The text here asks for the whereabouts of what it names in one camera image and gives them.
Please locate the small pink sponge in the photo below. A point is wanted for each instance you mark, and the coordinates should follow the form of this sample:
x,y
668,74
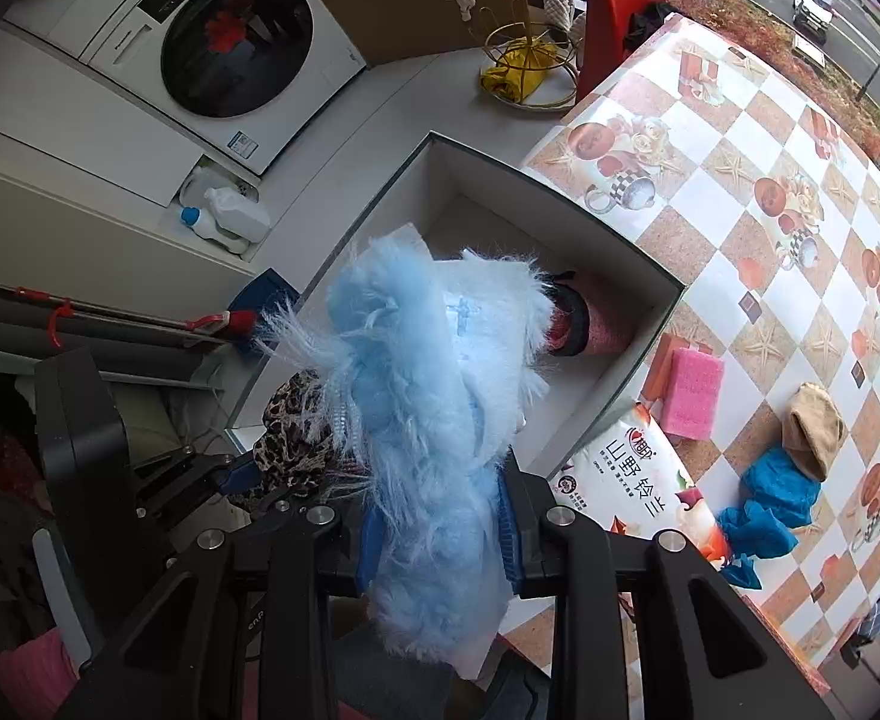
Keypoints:
x,y
691,394

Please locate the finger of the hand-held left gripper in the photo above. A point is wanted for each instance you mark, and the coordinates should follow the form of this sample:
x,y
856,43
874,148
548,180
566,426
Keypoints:
x,y
239,477

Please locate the white car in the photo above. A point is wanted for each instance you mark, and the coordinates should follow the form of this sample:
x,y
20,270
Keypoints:
x,y
814,1

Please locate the yellow cloth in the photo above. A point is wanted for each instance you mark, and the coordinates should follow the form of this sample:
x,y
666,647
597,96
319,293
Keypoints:
x,y
518,67

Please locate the floral tissue pack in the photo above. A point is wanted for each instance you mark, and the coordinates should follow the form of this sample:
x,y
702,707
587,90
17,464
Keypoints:
x,y
635,480

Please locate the pink and dark sock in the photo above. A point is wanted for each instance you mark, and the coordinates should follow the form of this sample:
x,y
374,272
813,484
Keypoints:
x,y
606,319

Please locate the white cabinet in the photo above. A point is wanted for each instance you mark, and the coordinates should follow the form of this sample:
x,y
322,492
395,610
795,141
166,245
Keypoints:
x,y
72,187

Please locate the checkered printed tablecloth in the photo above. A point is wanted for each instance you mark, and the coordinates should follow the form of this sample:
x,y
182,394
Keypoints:
x,y
784,277

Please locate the green cardboard box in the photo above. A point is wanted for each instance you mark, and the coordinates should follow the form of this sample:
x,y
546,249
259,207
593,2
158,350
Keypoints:
x,y
485,225

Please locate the white detergent bottle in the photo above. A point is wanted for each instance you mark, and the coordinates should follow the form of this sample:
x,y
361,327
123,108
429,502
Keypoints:
x,y
241,211

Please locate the beige knit sock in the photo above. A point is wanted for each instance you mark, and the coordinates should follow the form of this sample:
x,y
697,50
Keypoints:
x,y
811,427

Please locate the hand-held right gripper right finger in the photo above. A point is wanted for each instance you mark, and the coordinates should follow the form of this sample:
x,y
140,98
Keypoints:
x,y
507,532

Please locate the white bottle with blue cap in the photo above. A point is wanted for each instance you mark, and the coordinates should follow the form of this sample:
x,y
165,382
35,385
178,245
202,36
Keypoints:
x,y
211,229

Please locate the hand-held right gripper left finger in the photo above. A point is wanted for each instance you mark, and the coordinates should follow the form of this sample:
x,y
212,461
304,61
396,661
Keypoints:
x,y
371,547

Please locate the red chair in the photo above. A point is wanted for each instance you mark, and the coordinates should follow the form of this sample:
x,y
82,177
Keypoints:
x,y
620,7

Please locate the pink cloth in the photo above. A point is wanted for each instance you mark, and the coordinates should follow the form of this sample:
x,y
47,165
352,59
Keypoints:
x,y
31,671

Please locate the blue dustpan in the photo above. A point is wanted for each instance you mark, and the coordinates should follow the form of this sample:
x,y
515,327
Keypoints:
x,y
271,296

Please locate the light blue fluffy cloth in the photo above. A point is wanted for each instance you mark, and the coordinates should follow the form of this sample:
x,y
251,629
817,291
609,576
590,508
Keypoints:
x,y
410,405

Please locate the white washing machine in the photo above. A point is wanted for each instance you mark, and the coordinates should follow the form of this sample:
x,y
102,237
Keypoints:
x,y
215,37

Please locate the leopard print cloth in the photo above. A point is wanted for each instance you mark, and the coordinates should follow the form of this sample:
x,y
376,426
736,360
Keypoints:
x,y
290,435

